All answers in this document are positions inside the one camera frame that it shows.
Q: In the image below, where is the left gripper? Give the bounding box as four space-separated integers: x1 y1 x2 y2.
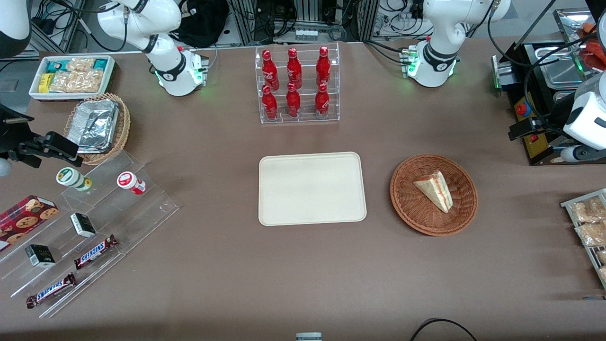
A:
508 97 574 143

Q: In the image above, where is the red cookie box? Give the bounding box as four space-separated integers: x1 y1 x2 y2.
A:
0 195 59 251

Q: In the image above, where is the light wicker basket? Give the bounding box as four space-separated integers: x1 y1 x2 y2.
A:
64 93 131 166

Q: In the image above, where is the white snack bin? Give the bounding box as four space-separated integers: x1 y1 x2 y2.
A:
28 55 116 101

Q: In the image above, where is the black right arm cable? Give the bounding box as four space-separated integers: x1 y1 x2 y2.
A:
33 0 129 53

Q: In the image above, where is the red lid cup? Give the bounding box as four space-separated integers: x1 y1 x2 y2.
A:
117 171 147 196

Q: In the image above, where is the black food warmer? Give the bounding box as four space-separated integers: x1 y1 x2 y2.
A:
491 9 606 166

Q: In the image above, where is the clear acrylic stepped display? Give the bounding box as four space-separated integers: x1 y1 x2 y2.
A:
0 149 180 319

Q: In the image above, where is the steel warmer pan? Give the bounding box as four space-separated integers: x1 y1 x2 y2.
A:
535 45 590 91

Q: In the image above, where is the beige plastic tray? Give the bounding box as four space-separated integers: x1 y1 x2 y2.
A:
258 152 367 227

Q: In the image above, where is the black bag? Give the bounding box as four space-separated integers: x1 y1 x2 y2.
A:
173 0 230 48

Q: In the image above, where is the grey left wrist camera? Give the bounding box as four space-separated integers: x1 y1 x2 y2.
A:
561 144 606 164

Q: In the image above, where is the red cola bottle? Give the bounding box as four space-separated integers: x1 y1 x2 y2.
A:
262 49 280 90
286 47 303 90
315 83 330 118
286 82 301 118
316 46 331 87
262 84 278 120

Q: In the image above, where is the aluminium foil container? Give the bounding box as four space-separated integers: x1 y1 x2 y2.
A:
66 99 120 154

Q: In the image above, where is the brown wicker basket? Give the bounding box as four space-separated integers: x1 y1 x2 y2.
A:
390 154 478 236

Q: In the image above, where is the grey wire tray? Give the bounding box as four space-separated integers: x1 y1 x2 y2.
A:
560 188 606 289

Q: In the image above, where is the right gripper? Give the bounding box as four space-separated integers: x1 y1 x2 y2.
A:
0 104 84 169

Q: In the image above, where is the triangle sandwich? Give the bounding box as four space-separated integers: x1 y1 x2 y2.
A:
413 170 454 214

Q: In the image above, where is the black table cable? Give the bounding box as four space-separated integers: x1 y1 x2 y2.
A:
410 318 479 341

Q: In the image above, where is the snickers bar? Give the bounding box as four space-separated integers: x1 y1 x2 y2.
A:
26 272 77 309
74 234 119 270

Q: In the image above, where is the green lid cup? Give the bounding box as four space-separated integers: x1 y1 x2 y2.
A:
56 167 93 192

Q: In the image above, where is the clear acrylic bottle rack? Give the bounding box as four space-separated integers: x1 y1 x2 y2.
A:
255 43 340 125

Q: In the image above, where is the small black box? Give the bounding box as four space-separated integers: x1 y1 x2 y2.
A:
25 244 56 268
70 213 97 238

